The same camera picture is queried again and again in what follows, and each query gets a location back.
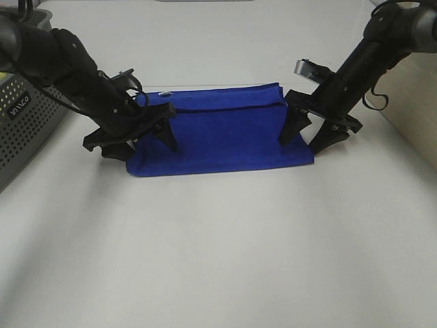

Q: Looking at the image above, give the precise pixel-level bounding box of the beige storage bin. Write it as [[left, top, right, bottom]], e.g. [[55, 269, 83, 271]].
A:
[[377, 53, 436, 167]]

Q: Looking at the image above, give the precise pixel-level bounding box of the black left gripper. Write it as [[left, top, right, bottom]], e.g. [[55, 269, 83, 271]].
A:
[[83, 102, 178, 160]]

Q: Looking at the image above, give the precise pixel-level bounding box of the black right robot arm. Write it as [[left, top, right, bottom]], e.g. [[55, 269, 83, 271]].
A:
[[279, 1, 436, 154]]

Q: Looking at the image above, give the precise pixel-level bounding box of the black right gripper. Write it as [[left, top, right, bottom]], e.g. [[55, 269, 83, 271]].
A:
[[278, 90, 362, 154]]

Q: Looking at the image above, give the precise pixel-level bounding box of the blue microfiber towel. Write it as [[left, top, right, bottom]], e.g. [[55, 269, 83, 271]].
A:
[[126, 83, 314, 177]]

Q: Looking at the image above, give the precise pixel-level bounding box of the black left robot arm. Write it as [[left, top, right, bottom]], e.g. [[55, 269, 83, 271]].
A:
[[1, 1, 178, 161]]

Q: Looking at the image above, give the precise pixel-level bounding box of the grey perforated laundry basket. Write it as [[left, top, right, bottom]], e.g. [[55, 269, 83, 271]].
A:
[[1, 6, 67, 189]]

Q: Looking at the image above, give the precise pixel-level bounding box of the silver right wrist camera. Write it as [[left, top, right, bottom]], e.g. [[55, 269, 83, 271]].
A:
[[294, 59, 333, 84]]

